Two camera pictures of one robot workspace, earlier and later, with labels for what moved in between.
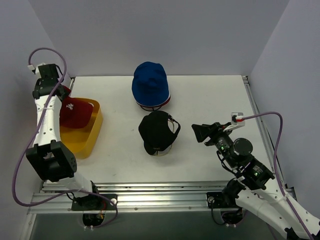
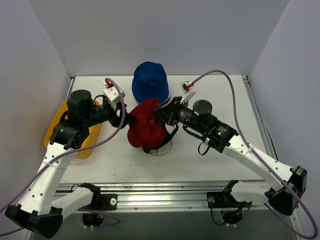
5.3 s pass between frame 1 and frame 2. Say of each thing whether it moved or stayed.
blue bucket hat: stayed
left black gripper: moved
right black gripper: moved
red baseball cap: moved
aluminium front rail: stayed
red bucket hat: stayed
